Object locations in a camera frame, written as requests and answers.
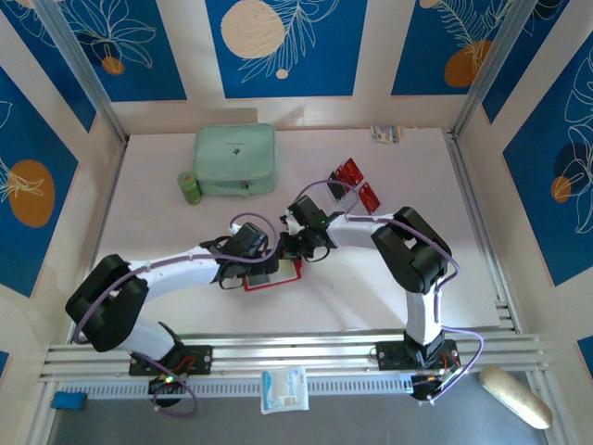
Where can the red card holder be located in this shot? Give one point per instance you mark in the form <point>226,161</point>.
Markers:
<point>287,271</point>

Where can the clear acrylic card tray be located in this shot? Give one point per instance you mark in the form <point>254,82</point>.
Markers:
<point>354,185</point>

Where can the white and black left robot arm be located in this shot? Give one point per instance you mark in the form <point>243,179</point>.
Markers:
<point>180,273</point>

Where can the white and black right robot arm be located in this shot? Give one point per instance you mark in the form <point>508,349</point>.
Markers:
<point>352,232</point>

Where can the red credit card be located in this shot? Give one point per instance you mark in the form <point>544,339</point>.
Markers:
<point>350,170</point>
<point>369,197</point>

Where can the green tape roll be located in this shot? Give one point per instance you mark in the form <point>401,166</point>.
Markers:
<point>189,187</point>

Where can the mint green zipper pouch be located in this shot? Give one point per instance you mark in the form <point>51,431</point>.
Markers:
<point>231,153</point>

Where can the white and blue wipes packet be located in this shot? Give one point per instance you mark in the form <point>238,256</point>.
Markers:
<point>282,391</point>

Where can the small printed paper packet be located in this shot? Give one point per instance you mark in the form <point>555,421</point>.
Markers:
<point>385,134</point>

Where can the black connector module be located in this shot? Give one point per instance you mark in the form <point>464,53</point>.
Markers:
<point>164,385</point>
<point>428,389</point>

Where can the blue sponge block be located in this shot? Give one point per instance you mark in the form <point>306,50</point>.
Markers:
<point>69,401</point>

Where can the beige glitter pouch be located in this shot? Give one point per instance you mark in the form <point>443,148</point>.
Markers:
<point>514,394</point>

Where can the aluminium front rail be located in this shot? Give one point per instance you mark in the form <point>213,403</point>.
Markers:
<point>287,352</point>

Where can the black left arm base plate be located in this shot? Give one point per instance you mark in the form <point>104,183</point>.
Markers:
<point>199,359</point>

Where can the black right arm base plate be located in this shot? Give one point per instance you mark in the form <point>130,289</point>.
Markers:
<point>389,356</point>

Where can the aluminium side rail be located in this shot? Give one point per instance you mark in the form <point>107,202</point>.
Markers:
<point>104,218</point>
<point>479,222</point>

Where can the aluminium frame post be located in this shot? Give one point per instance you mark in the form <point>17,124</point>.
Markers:
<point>493,69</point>
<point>83,69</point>

